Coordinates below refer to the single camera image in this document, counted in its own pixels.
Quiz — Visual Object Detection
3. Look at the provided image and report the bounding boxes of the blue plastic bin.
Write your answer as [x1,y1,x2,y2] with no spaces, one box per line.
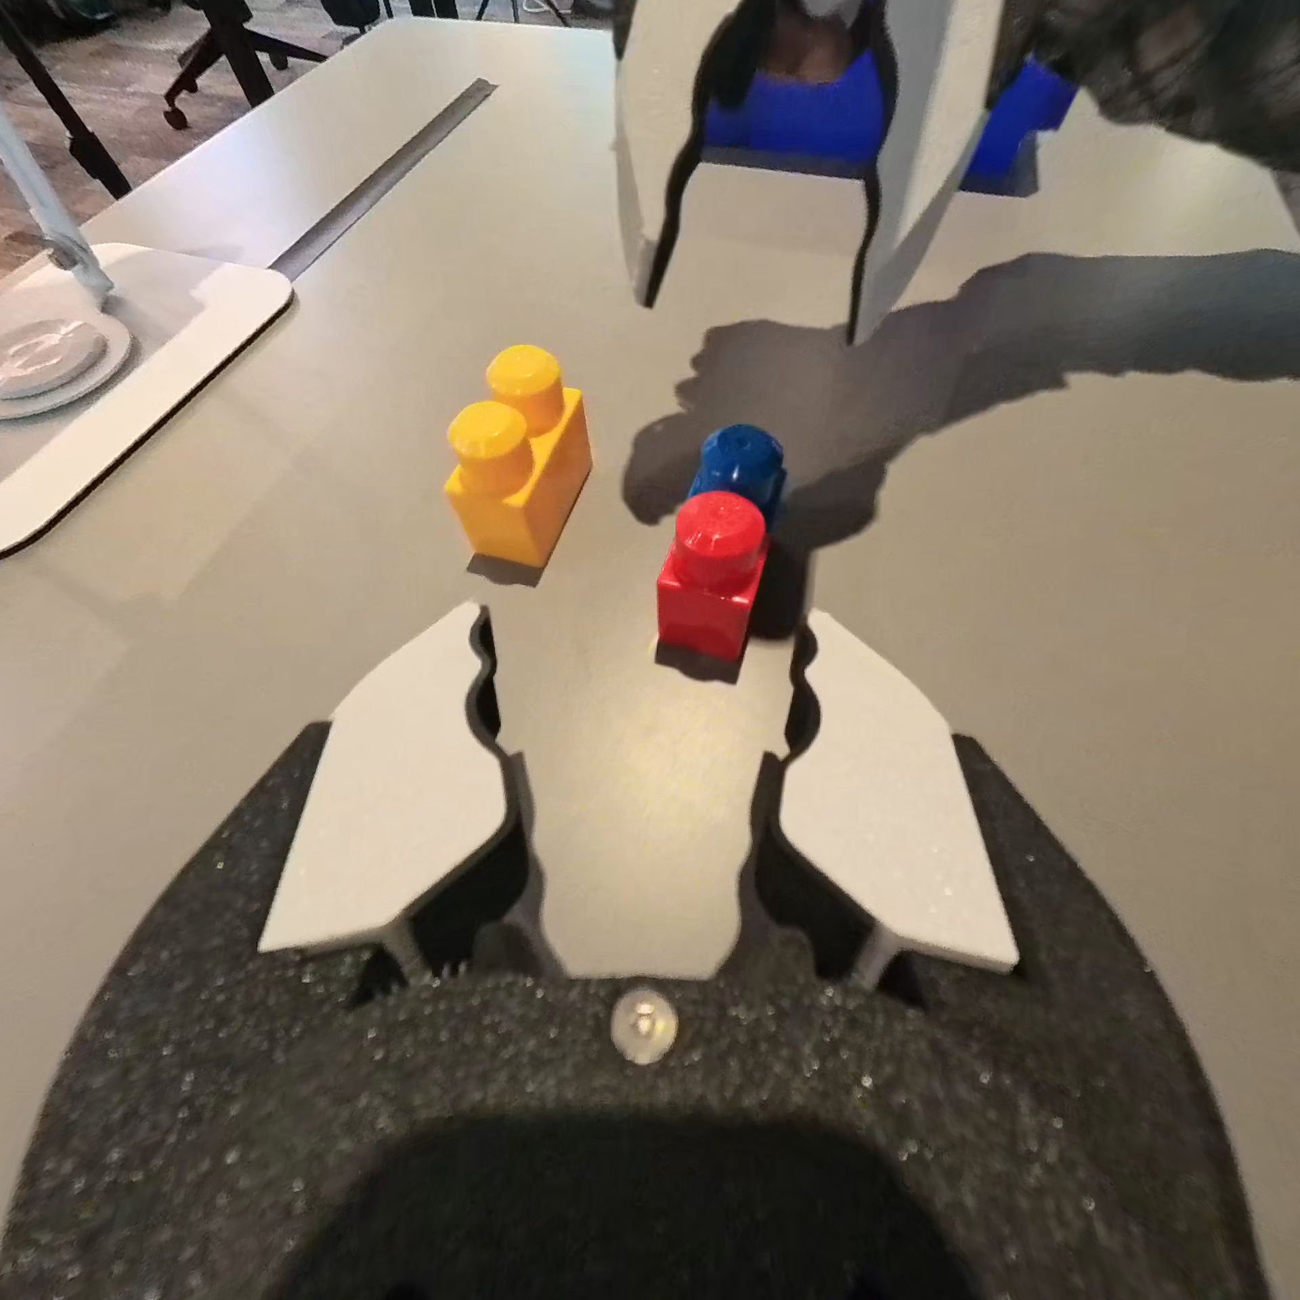
[706,48,1079,194]

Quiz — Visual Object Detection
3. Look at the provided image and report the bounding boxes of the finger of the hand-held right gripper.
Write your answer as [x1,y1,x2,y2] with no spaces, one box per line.
[847,0,1006,346]
[611,0,747,308]

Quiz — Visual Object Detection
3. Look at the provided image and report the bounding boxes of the black office chair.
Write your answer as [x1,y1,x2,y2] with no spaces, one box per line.
[162,0,330,130]

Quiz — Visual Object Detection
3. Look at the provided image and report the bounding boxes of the black slanted pole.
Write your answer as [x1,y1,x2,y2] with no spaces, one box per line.
[0,10,135,200]

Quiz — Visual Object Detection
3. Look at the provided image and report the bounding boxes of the blue one-stud block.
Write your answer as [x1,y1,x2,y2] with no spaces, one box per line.
[687,422,788,534]

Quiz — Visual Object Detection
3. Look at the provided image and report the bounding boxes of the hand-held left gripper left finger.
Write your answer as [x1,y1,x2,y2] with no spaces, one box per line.
[258,601,534,981]

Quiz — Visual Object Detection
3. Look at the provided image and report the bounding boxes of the person's right hand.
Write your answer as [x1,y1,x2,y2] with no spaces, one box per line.
[756,7,876,91]

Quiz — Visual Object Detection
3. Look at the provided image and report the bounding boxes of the yellow two-stud block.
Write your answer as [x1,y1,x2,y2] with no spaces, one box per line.
[443,343,593,566]

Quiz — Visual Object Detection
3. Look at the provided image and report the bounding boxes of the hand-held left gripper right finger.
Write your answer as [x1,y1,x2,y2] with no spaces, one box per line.
[753,609,1018,988]

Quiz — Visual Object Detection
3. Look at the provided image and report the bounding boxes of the red one-stud block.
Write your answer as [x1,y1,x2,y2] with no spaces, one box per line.
[654,490,769,659]

